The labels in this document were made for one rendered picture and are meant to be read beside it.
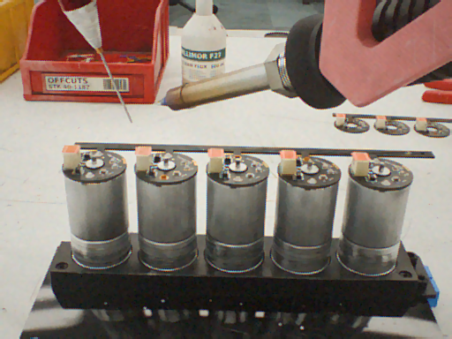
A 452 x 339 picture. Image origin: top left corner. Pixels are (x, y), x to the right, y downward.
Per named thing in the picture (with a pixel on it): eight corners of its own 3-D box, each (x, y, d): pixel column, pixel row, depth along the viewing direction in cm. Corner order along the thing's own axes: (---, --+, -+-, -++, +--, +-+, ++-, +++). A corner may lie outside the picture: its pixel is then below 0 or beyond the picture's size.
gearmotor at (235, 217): (263, 290, 25) (271, 182, 23) (204, 289, 25) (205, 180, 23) (260, 254, 27) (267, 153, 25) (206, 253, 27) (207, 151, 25)
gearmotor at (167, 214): (195, 288, 25) (196, 180, 23) (136, 287, 25) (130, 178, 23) (198, 253, 27) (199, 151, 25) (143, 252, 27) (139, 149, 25)
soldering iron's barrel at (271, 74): (162, 127, 21) (305, 99, 16) (149, 83, 20) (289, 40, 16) (194, 116, 22) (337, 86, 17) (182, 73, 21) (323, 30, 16)
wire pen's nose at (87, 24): (79, 48, 20) (60, 6, 19) (109, 35, 20) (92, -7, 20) (85, 57, 19) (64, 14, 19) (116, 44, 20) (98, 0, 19)
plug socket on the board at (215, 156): (229, 173, 24) (229, 157, 23) (207, 172, 24) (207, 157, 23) (229, 163, 24) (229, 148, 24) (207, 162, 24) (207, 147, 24)
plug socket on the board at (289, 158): (301, 175, 24) (303, 159, 23) (279, 174, 24) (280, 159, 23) (299, 165, 24) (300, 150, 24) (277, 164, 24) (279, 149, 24)
